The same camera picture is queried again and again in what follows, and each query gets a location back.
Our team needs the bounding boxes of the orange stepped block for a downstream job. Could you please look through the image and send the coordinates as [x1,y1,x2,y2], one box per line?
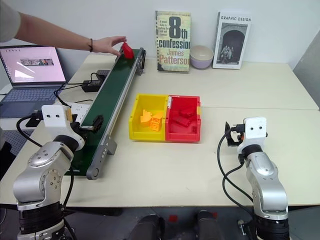
[138,109,154,124]

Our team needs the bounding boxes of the red flat block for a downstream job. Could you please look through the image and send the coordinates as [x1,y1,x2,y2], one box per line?
[171,116,193,128]
[177,106,195,118]

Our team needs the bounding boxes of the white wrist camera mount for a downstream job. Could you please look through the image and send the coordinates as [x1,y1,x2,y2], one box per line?
[40,104,68,130]
[243,116,268,148]

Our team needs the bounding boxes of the yellow plastic bin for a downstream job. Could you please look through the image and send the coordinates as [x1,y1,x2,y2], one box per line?
[128,93,169,143]

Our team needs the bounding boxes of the dark rounded shape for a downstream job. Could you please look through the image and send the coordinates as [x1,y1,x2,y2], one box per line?
[196,209,226,240]
[129,214,166,240]

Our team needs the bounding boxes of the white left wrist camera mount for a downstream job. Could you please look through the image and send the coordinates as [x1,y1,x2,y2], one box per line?
[40,104,68,130]

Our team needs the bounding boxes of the open laptop computer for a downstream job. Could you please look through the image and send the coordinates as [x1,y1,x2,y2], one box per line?
[0,44,68,119]

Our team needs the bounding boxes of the red plastic block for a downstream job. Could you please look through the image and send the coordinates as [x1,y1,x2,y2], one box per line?
[121,41,135,60]

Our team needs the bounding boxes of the Graphic Design book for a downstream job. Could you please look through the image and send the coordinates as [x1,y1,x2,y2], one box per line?
[212,11,252,70]

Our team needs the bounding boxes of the lavender ceramic bowl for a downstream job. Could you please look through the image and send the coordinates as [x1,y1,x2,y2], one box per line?
[189,44,215,71]

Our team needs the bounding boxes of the orange cube block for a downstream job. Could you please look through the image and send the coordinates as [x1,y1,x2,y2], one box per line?
[149,115,164,132]

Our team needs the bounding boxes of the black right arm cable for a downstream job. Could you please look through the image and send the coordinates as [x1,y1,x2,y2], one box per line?
[217,134,254,216]

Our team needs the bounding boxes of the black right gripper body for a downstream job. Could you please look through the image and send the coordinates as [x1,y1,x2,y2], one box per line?
[232,123,246,147]

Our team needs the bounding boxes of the grey partition panel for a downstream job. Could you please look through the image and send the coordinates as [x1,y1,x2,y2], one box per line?
[291,29,320,111]

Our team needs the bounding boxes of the grey shirt sleeve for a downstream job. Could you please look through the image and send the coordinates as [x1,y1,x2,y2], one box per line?
[0,0,21,44]

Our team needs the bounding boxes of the white power strip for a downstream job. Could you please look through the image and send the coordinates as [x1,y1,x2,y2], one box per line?
[66,100,91,124]

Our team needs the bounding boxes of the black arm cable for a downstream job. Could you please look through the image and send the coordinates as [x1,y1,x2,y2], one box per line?
[15,112,46,149]
[217,134,254,216]

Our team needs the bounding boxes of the small black flat object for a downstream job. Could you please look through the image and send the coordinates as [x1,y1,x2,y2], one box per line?
[25,117,42,127]

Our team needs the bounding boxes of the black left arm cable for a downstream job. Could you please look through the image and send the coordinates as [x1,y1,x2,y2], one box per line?
[15,112,46,149]

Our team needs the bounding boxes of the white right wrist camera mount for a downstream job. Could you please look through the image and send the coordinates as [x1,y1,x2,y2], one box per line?
[243,116,268,148]

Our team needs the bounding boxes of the red plastic bin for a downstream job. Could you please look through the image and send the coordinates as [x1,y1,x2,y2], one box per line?
[164,94,202,144]

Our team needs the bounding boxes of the black adapter cable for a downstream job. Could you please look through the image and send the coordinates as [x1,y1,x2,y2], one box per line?
[53,83,85,106]

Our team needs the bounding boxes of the black power adapter box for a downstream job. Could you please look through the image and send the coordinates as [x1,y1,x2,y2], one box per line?
[81,72,106,94]

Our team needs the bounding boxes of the person's bare hand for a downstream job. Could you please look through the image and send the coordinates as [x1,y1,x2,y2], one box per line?
[93,35,127,57]

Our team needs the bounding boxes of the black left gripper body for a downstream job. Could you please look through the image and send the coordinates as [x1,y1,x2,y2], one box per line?
[65,107,95,139]

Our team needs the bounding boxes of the grey perforated surface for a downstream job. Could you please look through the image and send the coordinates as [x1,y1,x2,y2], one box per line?
[0,129,26,166]

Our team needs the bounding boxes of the green conveyor belt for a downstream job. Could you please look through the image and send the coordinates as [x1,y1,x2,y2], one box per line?
[65,47,147,181]

